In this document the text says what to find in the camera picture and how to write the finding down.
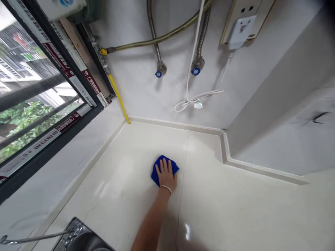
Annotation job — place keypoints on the person's left hand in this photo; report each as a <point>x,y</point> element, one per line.
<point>166,176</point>

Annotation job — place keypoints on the blue microfibre cloth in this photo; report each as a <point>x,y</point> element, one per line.
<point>155,173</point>

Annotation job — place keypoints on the yellow gas pipe with valve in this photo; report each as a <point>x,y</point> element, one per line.
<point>116,90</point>

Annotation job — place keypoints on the stainless steel sink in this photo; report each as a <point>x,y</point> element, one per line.
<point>83,239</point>

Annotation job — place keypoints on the chrome faucet spout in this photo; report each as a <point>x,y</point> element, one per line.
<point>39,237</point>

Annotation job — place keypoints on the black framed window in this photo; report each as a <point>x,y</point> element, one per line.
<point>39,86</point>

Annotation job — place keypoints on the light wooden board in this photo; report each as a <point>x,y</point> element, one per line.
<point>74,41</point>

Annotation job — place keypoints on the white leakage protector plug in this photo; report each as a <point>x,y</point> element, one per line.
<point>242,30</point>

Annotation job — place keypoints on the white water heater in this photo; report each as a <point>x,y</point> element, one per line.
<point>61,9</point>

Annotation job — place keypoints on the gold rimmed wall socket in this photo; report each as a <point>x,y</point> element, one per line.
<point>261,15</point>

